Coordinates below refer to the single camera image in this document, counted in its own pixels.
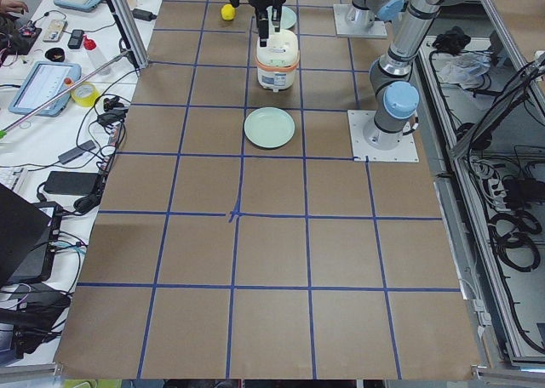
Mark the metal grabber tool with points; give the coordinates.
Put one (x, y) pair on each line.
(62, 93)

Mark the aluminium frame post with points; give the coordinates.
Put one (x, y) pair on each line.
(130, 35)

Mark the squeeze bottle red cap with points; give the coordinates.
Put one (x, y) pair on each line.
(95, 55)

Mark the black power adapter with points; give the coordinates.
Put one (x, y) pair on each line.
(70, 183)

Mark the yellow tape roll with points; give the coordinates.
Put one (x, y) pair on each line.
(85, 95)

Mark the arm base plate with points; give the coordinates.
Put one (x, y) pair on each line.
(359, 20)
(370, 144)

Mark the yellow toy potato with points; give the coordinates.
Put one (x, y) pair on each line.
(228, 12)

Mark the blue tablet pendant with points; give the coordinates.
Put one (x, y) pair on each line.
(45, 80)

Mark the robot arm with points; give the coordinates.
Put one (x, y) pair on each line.
(397, 99)
(384, 10)

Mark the green plate near arm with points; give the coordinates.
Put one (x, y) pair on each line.
(288, 18)
(269, 127)

